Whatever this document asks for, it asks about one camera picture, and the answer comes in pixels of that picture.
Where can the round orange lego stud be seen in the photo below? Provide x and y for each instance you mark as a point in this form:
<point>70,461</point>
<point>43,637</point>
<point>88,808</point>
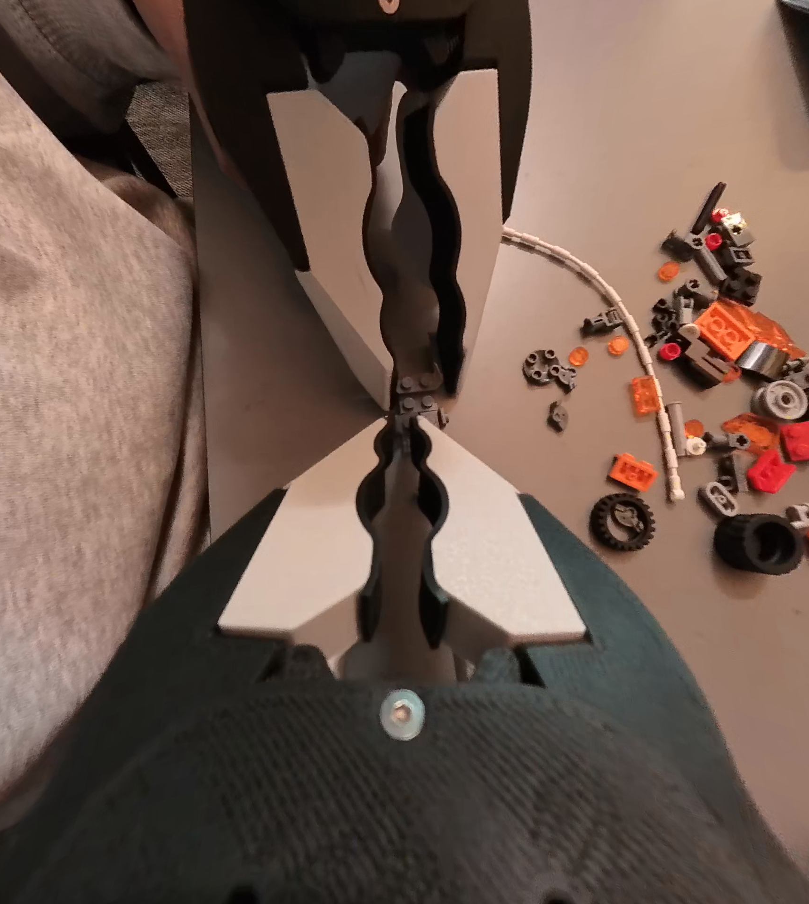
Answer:
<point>578,356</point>
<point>618,345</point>

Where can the person's grey clothing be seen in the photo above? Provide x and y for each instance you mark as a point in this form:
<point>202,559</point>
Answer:
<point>58,494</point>

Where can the pile of mixed lego pieces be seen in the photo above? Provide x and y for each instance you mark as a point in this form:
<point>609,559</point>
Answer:
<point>729,332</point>

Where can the grey oval lego link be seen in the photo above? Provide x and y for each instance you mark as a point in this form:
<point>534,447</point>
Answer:
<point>719,498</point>

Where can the dark grey cloth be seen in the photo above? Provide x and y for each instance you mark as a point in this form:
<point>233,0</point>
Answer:
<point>79,56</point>

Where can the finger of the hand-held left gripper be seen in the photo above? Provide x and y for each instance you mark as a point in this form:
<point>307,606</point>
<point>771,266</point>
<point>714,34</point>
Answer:
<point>320,176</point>
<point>479,176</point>

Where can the small dark grey lego piece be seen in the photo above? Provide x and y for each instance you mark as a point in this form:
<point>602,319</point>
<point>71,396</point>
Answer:
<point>558,417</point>
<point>565,378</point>

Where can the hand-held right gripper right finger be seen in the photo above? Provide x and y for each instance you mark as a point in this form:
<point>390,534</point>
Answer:
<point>503,565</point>

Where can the large black lego tyre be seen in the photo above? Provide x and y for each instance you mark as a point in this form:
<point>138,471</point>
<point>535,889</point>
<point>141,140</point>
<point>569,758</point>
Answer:
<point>729,547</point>

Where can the small black lego tyre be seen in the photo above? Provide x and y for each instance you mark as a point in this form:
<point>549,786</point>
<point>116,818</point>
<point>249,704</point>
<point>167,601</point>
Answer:
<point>599,521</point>

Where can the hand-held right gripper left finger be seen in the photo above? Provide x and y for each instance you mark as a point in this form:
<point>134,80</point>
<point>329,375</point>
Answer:
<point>291,565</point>

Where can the dark grey lego connector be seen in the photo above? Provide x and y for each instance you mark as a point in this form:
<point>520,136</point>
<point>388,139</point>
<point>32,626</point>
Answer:
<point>602,321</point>

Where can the grey lego plate assembly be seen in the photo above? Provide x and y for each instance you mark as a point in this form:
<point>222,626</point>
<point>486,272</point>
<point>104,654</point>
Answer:
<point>418,404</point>

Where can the round dark grey lego plate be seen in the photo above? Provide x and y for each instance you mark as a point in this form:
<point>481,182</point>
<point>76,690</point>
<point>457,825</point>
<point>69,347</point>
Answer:
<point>540,367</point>

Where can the transparent orange lego plate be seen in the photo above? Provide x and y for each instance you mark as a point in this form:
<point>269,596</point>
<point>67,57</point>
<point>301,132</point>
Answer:
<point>646,395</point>

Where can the grey lego cylinder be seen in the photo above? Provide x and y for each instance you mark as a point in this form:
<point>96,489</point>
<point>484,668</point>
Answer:
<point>676,426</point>

